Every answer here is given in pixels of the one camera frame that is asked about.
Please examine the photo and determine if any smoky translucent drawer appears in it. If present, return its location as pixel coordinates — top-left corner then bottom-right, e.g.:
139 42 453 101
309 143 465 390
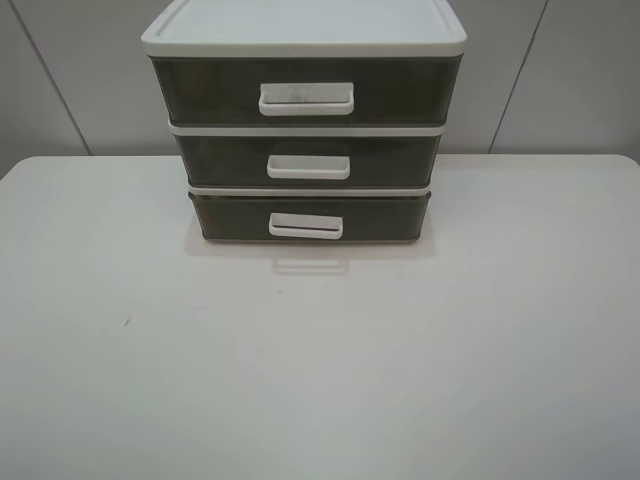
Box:
177 136 440 189
152 57 461 127
189 193 431 243

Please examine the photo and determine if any white plastic drawer cabinet frame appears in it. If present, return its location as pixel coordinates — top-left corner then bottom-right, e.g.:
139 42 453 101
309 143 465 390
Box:
141 1 467 197

